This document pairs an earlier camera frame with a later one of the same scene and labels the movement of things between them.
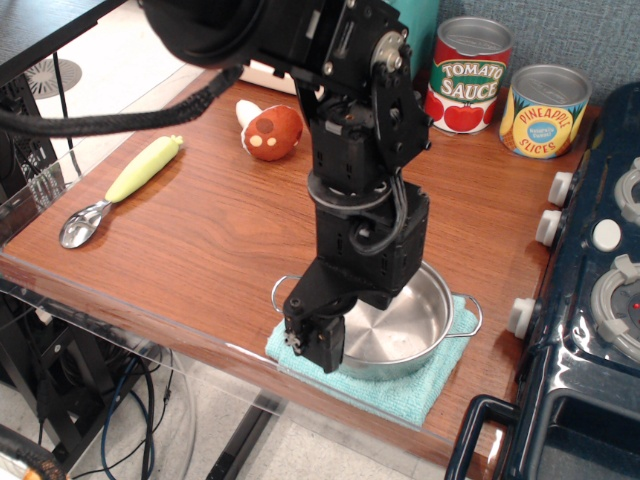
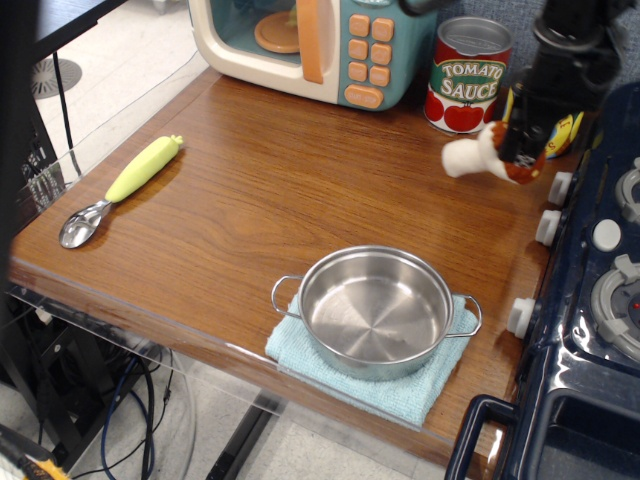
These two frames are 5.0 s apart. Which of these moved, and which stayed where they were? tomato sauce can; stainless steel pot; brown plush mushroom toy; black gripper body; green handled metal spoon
Moved: brown plush mushroom toy; black gripper body
Stayed: tomato sauce can; stainless steel pot; green handled metal spoon
